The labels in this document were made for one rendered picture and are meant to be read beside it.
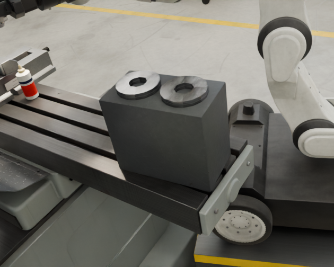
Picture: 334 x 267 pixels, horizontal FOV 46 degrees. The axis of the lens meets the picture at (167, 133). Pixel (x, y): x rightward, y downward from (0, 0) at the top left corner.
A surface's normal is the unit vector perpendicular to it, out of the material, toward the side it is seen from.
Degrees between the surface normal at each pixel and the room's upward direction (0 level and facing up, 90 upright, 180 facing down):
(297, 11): 90
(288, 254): 0
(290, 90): 115
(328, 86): 0
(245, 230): 90
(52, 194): 90
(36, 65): 90
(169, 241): 0
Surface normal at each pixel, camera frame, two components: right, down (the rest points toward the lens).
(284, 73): -0.22, 0.63
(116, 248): 0.82, 0.24
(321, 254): -0.15, -0.78
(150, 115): -0.45, 0.60
